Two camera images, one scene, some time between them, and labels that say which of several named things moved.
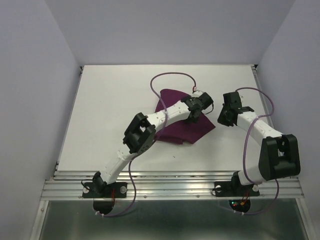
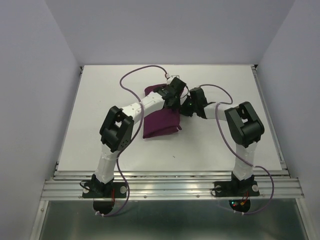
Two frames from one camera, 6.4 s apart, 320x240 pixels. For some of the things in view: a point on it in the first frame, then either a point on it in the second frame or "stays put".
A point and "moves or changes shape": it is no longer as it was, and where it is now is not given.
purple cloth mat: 182,131 moves or changes shape
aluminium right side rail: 262,93 stays put
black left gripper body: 194,120 → 176,104
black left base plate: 99,189 stays put
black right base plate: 235,188 stays put
